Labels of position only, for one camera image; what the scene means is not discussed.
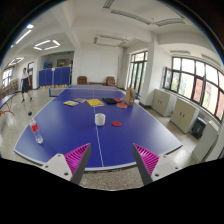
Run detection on person in dark shorts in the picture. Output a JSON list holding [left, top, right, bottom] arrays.
[[21, 68, 33, 100]]

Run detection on right brown armchair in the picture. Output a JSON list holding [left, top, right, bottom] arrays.
[[106, 76, 117, 87]]

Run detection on blue table tennis table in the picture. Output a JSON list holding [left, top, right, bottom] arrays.
[[15, 85, 182, 171]]

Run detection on black pouch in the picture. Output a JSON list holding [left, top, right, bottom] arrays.
[[102, 98, 117, 104]]

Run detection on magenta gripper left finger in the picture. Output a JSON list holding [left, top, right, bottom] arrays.
[[42, 143, 91, 185]]

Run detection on white cabinet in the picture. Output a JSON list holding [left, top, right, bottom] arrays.
[[171, 99, 199, 133], [152, 89, 177, 117]]

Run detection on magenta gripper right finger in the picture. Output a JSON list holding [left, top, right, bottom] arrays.
[[132, 144, 181, 185]]

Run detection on left brown armchair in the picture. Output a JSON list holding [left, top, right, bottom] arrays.
[[77, 76, 88, 85]]

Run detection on black bin by window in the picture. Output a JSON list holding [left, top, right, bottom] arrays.
[[192, 117, 206, 139]]

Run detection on near white cabinet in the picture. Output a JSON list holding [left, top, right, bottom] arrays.
[[171, 99, 199, 133]]

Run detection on blue partition boards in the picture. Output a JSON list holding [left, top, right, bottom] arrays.
[[39, 67, 70, 87]]

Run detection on brown armchair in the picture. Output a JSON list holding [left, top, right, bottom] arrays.
[[106, 76, 117, 87], [77, 76, 88, 85]]

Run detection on red paddle on pouch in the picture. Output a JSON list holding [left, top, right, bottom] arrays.
[[114, 98, 123, 103]]

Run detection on red round coaster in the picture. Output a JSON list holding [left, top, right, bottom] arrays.
[[112, 121, 121, 127]]

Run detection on colourful booklet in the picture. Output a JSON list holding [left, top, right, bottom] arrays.
[[63, 101, 79, 107]]

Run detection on yellow book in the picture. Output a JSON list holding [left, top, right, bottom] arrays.
[[87, 99, 104, 107]]

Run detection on red table tennis paddle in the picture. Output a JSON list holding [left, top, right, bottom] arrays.
[[116, 103, 127, 109]]

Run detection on brown cardboard box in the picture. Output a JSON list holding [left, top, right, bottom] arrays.
[[125, 88, 135, 106]]

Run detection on clear plastic water bottle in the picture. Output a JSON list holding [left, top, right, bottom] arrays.
[[28, 112, 43, 144]]

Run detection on pink grey booklet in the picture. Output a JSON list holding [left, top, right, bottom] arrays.
[[73, 98, 87, 103]]

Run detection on far white cabinet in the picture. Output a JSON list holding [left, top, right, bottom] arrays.
[[152, 89, 177, 117]]

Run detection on white cup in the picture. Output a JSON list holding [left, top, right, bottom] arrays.
[[95, 113, 106, 126]]

